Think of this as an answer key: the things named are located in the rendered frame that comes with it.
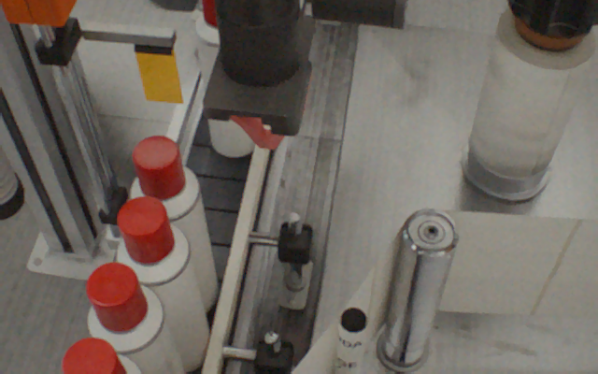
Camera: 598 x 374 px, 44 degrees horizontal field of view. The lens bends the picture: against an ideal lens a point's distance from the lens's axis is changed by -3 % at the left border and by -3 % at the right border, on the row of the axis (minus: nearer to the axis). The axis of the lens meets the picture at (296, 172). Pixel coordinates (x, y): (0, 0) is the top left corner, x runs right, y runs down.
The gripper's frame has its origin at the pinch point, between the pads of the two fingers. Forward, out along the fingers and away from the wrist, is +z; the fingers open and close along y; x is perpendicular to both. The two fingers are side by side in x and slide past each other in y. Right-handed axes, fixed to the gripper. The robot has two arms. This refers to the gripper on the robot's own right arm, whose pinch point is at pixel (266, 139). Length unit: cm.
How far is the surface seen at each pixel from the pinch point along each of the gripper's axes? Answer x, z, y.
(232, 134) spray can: 5.4, 9.6, 7.9
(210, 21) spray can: 6.4, -3.9, 9.0
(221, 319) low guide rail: 2.2, 10.1, -11.4
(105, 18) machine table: 28.7, 18.8, 32.4
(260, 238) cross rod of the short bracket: 0.6, 10.6, -2.8
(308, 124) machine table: -0.6, 18.8, 17.9
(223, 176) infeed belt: 6.1, 13.7, 5.7
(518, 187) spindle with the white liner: -22.8, 12.0, 7.5
